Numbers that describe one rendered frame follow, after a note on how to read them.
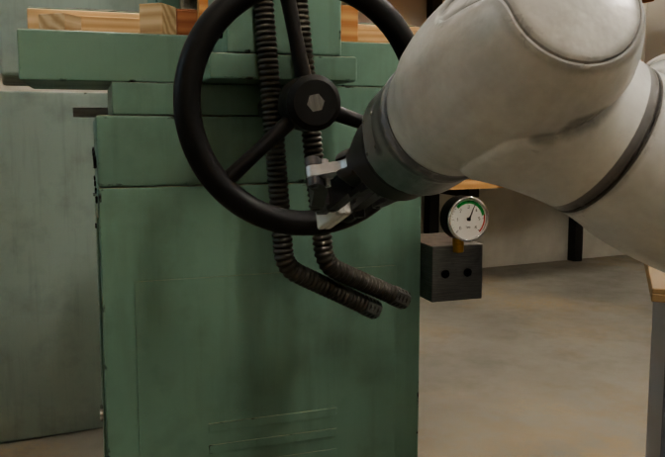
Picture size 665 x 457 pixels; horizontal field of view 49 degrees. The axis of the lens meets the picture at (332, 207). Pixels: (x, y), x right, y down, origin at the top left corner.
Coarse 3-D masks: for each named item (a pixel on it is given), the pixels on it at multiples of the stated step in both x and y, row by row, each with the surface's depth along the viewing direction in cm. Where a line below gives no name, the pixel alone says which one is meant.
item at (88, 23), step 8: (80, 16) 101; (88, 16) 102; (96, 16) 102; (88, 24) 102; (96, 24) 102; (104, 24) 102; (112, 24) 103; (120, 24) 103; (128, 24) 103; (136, 24) 104; (120, 32) 103; (128, 32) 103; (136, 32) 104; (360, 32) 114; (368, 32) 115; (376, 32) 115; (360, 40) 114; (368, 40) 115; (376, 40) 115; (384, 40) 116
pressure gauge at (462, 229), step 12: (444, 204) 100; (456, 204) 98; (468, 204) 99; (480, 204) 100; (444, 216) 99; (456, 216) 99; (468, 216) 99; (480, 216) 100; (444, 228) 100; (456, 228) 99; (468, 228) 99; (480, 228) 100; (456, 240) 101; (468, 240) 99; (456, 252) 102
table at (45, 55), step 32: (32, 32) 85; (64, 32) 86; (96, 32) 88; (32, 64) 86; (64, 64) 87; (96, 64) 88; (128, 64) 89; (160, 64) 90; (224, 64) 83; (256, 64) 85; (288, 64) 86; (320, 64) 87; (352, 64) 88; (384, 64) 100
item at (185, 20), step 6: (180, 12) 100; (186, 12) 101; (192, 12) 101; (180, 18) 100; (186, 18) 101; (192, 18) 101; (180, 24) 100; (186, 24) 101; (192, 24) 101; (180, 30) 101; (186, 30) 101
